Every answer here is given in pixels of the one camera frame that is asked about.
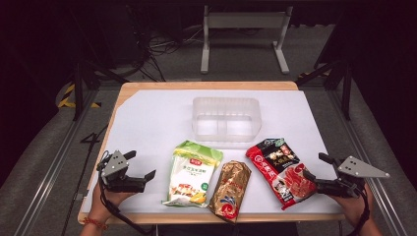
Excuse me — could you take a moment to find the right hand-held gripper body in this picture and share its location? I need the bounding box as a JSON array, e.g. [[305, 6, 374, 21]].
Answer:
[[316, 155, 391, 200]]

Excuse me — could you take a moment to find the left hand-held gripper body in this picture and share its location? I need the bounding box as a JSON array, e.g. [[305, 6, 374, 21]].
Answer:
[[96, 150, 147, 193]]

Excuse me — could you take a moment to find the red and black packet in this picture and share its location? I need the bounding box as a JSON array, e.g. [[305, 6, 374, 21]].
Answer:
[[245, 137, 319, 211]]

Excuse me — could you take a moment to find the green and white packet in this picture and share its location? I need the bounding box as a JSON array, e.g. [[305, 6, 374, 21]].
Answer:
[[161, 140, 224, 208]]

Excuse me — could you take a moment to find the gold foil packet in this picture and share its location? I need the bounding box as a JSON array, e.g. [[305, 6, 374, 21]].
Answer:
[[208, 159, 253, 224]]

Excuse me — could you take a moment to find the clear plastic container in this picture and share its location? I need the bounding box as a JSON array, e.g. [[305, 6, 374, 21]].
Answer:
[[192, 96, 263, 144]]

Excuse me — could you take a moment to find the person's right hand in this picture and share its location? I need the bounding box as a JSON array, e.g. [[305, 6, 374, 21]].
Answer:
[[328, 184, 375, 229]]

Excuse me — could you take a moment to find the person's left hand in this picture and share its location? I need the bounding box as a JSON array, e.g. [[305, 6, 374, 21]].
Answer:
[[88, 182, 136, 224]]

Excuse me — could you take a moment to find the white table mat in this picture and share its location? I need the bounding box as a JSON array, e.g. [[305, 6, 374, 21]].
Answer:
[[82, 89, 344, 214]]

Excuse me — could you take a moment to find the black metal stand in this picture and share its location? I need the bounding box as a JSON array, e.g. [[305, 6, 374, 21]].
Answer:
[[295, 58, 354, 121], [71, 60, 130, 122]]

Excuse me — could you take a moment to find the yellow and black striped tape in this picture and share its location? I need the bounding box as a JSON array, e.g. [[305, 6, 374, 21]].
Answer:
[[56, 83, 101, 109]]

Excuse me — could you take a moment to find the wooden table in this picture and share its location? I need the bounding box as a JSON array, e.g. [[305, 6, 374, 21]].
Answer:
[[77, 81, 346, 226]]

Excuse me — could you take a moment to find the grey metal stand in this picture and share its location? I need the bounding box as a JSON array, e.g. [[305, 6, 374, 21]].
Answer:
[[200, 4, 294, 75]]

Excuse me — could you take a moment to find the aluminium floor rail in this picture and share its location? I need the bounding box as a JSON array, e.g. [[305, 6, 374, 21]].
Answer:
[[327, 88, 409, 236], [13, 88, 100, 236]]

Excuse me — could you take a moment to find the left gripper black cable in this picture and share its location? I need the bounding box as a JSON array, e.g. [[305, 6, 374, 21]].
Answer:
[[96, 150, 155, 236]]

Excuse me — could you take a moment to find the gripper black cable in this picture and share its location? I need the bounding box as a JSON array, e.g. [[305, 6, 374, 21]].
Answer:
[[346, 186, 372, 236], [96, 150, 155, 236]]

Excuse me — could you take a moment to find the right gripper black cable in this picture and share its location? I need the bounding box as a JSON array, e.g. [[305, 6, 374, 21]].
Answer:
[[346, 186, 372, 236]]

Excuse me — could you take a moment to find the red bead bracelet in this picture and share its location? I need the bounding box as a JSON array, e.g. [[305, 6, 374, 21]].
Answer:
[[82, 216, 109, 231]]

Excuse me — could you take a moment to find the bundle of floor cables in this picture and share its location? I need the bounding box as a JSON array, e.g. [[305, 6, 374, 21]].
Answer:
[[129, 6, 205, 83]]

